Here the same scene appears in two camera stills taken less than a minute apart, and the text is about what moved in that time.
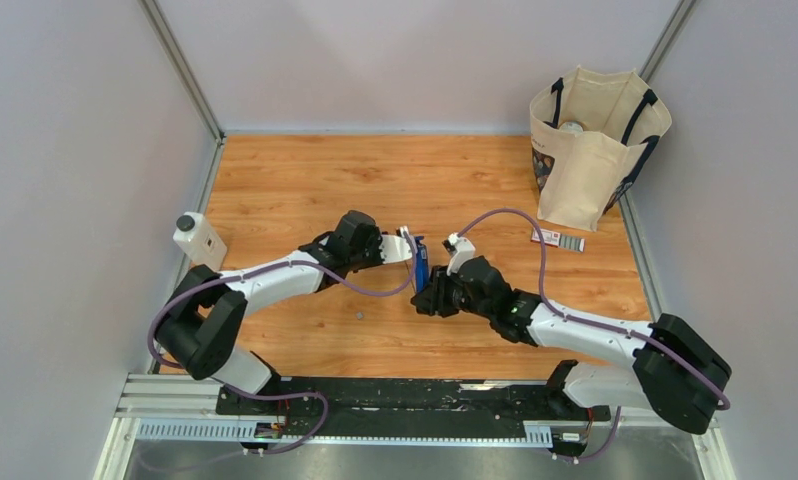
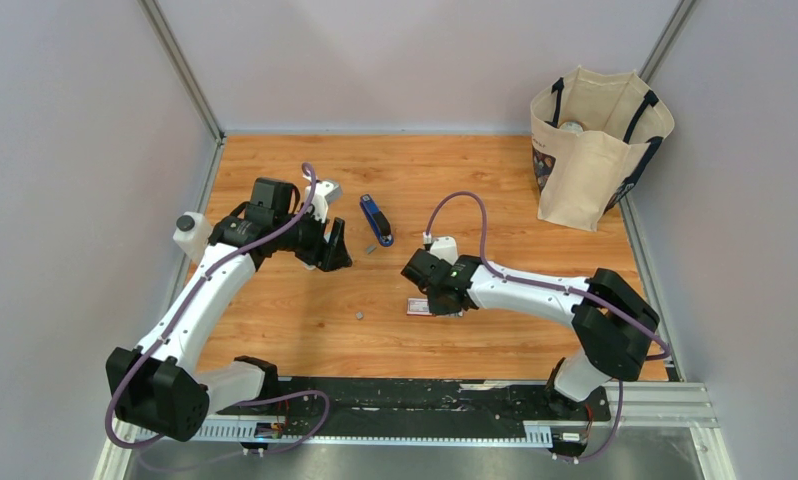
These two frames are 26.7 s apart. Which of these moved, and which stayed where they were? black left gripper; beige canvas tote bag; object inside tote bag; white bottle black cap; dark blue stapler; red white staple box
Moved: black left gripper; red white staple box; dark blue stapler
Stayed: beige canvas tote bag; object inside tote bag; white bottle black cap
